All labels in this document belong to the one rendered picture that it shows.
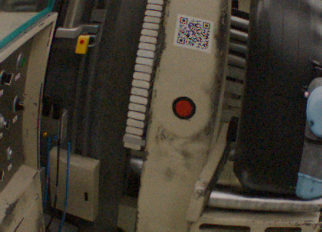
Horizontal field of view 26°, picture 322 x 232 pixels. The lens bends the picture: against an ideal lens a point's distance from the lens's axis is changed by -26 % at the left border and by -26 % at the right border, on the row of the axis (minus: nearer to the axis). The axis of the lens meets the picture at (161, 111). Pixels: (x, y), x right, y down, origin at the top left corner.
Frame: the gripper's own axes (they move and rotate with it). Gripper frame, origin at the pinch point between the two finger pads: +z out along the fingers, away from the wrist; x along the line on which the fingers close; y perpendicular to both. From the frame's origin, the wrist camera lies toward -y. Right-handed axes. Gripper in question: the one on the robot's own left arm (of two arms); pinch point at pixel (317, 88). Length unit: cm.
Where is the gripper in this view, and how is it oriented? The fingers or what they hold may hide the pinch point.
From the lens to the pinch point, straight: 147.5
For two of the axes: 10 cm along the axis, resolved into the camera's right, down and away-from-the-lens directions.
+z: 1.9, -2.0, 9.6
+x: -9.7, -2.1, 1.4
